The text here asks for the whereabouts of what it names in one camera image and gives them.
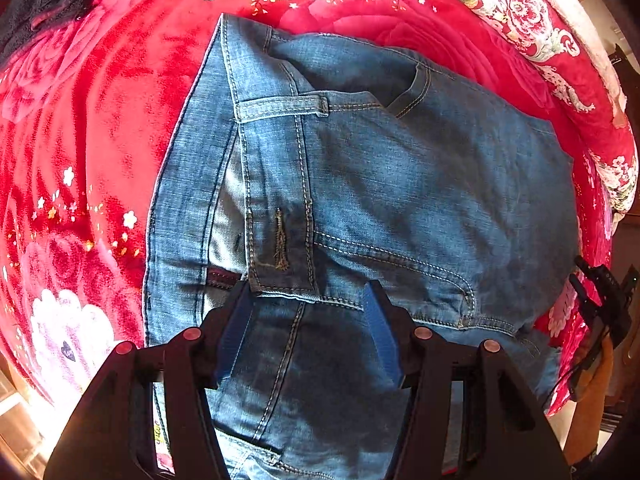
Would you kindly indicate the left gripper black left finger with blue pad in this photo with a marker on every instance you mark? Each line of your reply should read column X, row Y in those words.
column 110, row 433

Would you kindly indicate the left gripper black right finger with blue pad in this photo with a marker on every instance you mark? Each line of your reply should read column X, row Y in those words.
column 470, row 413

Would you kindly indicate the blue denim jeans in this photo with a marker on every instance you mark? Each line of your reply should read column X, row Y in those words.
column 311, row 164

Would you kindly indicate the red floral plush blanket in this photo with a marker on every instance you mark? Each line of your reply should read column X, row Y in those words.
column 87, row 109

